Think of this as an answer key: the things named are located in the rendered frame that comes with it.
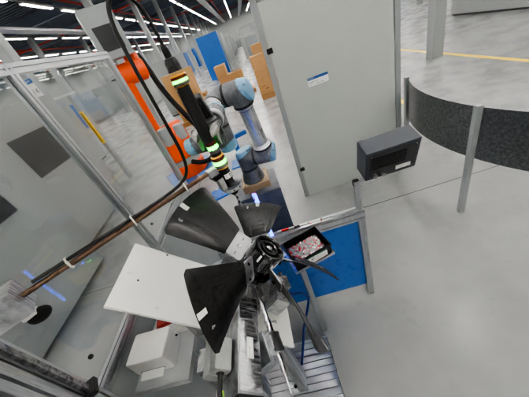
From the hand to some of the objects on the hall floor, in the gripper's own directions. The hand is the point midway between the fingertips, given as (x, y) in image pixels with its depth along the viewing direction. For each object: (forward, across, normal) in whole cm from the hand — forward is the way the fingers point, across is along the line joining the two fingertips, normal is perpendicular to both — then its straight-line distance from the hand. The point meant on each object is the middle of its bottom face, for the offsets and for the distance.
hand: (203, 135), depth 69 cm
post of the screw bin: (-20, -11, -166) cm, 168 cm away
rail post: (-38, -53, -166) cm, 179 cm away
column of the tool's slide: (+39, +59, -166) cm, 180 cm away
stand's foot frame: (+11, +20, -166) cm, 167 cm away
